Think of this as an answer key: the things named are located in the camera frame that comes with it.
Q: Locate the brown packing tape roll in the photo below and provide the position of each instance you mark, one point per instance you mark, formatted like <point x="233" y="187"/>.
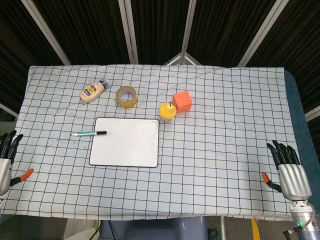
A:
<point x="126" y="97"/>

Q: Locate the mayonnaise squeeze bottle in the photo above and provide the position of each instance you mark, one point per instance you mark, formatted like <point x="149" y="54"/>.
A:
<point x="92" y="92"/>

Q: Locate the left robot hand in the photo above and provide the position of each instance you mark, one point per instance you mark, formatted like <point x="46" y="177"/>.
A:
<point x="5" y="172"/>

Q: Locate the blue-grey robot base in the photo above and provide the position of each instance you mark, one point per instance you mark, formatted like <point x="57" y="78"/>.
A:
<point x="153" y="228"/>

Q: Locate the black folding screen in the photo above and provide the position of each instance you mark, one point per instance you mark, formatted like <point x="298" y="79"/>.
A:
<point x="160" y="30"/>

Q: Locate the white drawing board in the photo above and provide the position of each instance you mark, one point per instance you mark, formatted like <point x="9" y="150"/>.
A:
<point x="125" y="142"/>

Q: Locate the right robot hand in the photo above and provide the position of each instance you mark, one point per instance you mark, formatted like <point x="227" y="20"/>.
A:
<point x="292" y="177"/>

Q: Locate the orange cube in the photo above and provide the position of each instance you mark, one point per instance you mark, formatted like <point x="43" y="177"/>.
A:
<point x="182" y="102"/>

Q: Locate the blue table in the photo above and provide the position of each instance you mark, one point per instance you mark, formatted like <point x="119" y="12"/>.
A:
<point x="302" y="120"/>

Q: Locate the yellow pear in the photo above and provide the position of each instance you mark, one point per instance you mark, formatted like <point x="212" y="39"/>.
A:
<point x="167" y="111"/>

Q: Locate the white checkered tablecloth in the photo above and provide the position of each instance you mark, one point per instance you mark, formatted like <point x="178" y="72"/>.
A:
<point x="155" y="175"/>

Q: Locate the teal whiteboard marker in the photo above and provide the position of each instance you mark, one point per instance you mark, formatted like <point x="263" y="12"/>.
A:
<point x="88" y="133"/>

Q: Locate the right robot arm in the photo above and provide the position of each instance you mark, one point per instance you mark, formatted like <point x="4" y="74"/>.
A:
<point x="303" y="217"/>

